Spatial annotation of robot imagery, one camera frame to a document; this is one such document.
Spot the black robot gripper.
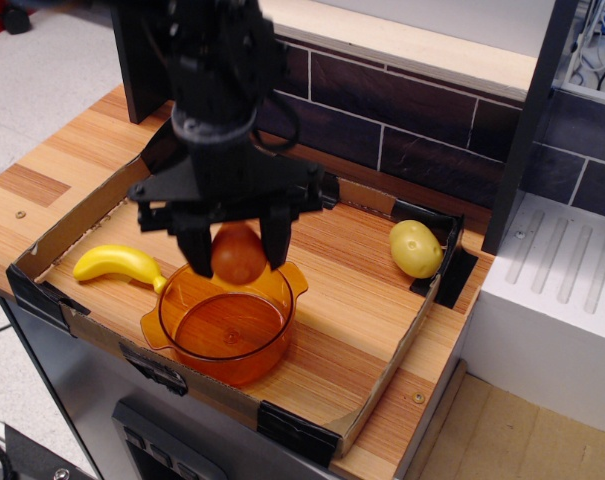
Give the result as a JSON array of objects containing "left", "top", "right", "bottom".
[{"left": 127, "top": 143, "right": 324, "bottom": 278}]

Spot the orange toy carrot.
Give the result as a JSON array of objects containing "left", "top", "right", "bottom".
[{"left": 211, "top": 223, "right": 267, "bottom": 285}]

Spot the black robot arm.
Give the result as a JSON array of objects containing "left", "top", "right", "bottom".
[{"left": 128, "top": 1, "right": 323, "bottom": 277}]

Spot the orange transparent plastic pot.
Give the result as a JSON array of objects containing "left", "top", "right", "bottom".
[{"left": 141, "top": 262, "right": 308, "bottom": 386}]

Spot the cardboard fence with black tape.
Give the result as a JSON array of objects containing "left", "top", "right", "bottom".
[{"left": 5, "top": 114, "right": 480, "bottom": 470}]

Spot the yellow toy banana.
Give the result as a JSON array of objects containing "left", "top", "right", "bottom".
[{"left": 72, "top": 245, "right": 167, "bottom": 294}]

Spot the yellow-green toy potato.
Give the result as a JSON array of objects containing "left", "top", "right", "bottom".
[{"left": 389, "top": 220, "right": 444, "bottom": 279}]

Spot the grey toy oven front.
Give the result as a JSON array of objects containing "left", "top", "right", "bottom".
[{"left": 112, "top": 400, "right": 260, "bottom": 479}]

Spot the dark brick pattern backsplash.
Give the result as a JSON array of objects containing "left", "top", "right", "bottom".
[{"left": 278, "top": 38, "right": 522, "bottom": 209}]

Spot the white toy sink drainboard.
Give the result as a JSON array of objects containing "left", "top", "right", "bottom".
[{"left": 462, "top": 194, "right": 605, "bottom": 432}]

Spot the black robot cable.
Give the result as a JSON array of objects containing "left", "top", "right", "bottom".
[{"left": 251, "top": 89, "right": 302, "bottom": 154}]

